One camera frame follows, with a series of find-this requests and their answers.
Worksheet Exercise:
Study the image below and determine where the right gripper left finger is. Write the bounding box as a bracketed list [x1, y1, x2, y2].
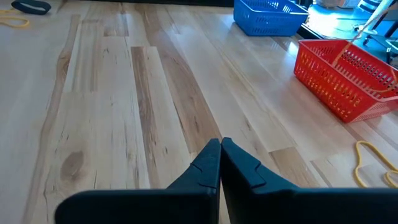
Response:
[54, 139, 221, 224]

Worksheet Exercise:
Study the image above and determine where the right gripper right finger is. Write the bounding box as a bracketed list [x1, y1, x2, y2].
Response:
[221, 137, 398, 224]

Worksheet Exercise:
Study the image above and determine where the yellow thin rubber band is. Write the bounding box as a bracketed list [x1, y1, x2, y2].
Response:
[331, 1, 398, 94]
[0, 8, 30, 29]

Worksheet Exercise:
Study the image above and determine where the red plastic basket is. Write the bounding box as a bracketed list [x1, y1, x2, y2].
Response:
[294, 39, 398, 124]

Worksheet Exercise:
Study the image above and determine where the blue plastic basket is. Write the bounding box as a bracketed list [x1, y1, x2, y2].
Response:
[233, 0, 310, 37]

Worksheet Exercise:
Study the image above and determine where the yellow cable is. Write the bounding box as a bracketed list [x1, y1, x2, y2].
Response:
[354, 140, 398, 189]

